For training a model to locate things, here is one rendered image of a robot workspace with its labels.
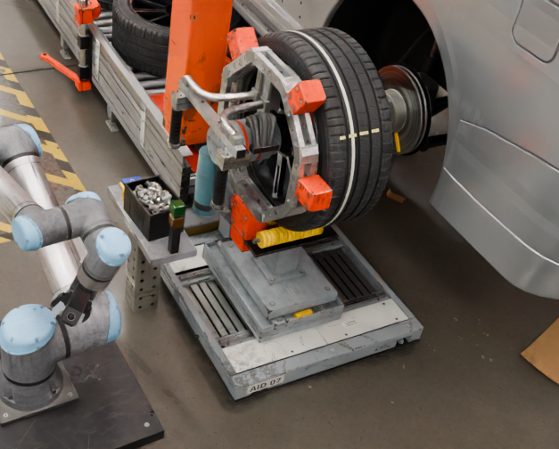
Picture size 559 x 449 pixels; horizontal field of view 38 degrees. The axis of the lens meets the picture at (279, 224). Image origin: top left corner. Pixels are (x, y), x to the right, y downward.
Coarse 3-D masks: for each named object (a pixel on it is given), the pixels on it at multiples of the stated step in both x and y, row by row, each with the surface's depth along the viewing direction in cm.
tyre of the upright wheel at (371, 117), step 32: (288, 32) 261; (320, 32) 263; (320, 64) 247; (352, 64) 251; (352, 96) 247; (384, 96) 252; (320, 128) 247; (384, 128) 251; (320, 160) 250; (384, 160) 255; (352, 192) 257; (288, 224) 277; (320, 224) 266
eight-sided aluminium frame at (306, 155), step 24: (264, 48) 259; (240, 72) 276; (264, 72) 253; (288, 72) 249; (288, 120) 246; (312, 144) 245; (240, 168) 292; (312, 168) 249; (240, 192) 285; (288, 192) 255; (264, 216) 274
